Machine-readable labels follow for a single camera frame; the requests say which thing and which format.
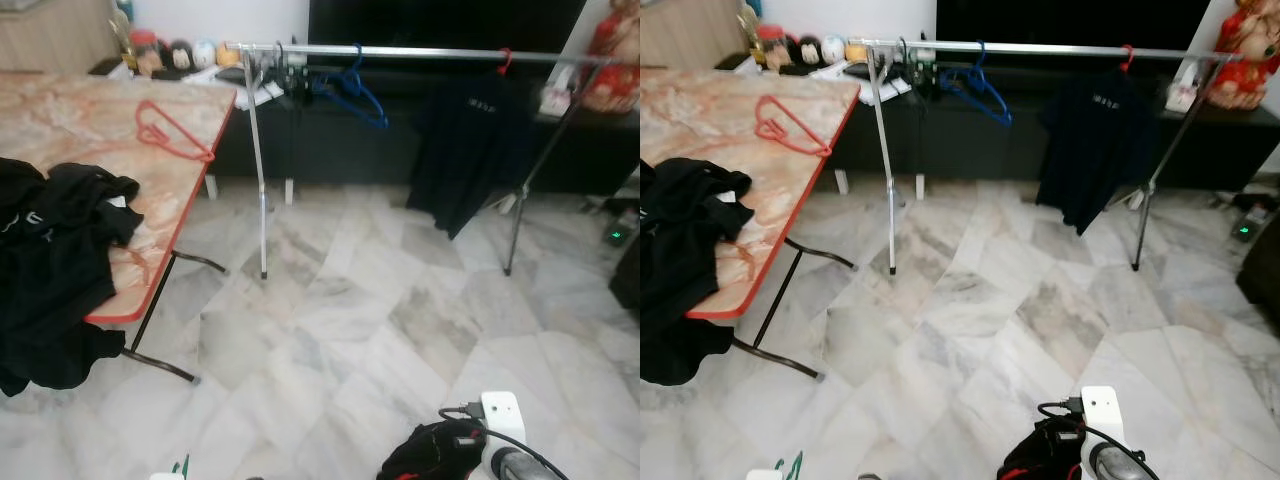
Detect dark navy shirt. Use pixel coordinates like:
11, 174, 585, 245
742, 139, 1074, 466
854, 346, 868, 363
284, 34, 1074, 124
406, 72, 538, 241
1035, 68, 1161, 236

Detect red wire hanger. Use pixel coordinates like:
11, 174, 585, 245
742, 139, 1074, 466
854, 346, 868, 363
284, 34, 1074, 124
753, 94, 834, 158
135, 99, 217, 164

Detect white papers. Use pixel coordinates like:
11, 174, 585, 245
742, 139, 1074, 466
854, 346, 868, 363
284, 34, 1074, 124
808, 62, 913, 106
183, 65, 287, 111

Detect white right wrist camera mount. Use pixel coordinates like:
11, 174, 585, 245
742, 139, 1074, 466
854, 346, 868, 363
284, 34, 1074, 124
1080, 386, 1127, 451
480, 391, 527, 453

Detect black TV console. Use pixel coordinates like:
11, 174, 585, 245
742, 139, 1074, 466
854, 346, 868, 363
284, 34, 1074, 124
715, 52, 1280, 196
90, 55, 641, 198

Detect red gold figurine statue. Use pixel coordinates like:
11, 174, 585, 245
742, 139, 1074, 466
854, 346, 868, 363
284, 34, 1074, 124
583, 0, 641, 114
1205, 0, 1280, 111

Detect black television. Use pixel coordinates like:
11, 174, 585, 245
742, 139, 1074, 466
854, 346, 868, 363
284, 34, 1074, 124
935, 0, 1213, 49
308, 0, 587, 51

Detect blue plastic hanger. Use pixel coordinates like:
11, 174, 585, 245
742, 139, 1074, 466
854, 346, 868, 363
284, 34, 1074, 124
938, 40, 1014, 127
310, 44, 391, 130

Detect gold trophy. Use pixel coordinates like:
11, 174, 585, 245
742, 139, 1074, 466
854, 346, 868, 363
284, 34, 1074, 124
108, 5, 137, 73
735, 0, 763, 69

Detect light wooden cabinet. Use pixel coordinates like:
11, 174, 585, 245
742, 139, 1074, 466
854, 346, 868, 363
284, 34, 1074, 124
0, 0, 123, 73
640, 0, 746, 69

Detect black red-trimmed garment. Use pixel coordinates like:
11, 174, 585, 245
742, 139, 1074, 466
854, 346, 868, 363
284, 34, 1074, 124
376, 419, 491, 480
997, 415, 1089, 480

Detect white tissue box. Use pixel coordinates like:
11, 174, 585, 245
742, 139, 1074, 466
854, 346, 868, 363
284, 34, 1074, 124
539, 72, 574, 119
1163, 66, 1199, 114

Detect silver metal clothes rack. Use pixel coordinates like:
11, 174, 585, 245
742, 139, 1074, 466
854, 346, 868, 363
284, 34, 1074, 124
224, 40, 641, 280
848, 38, 1244, 275

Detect red lid jar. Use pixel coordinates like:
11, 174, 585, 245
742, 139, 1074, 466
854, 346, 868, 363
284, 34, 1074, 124
755, 24, 791, 73
128, 28, 164, 77

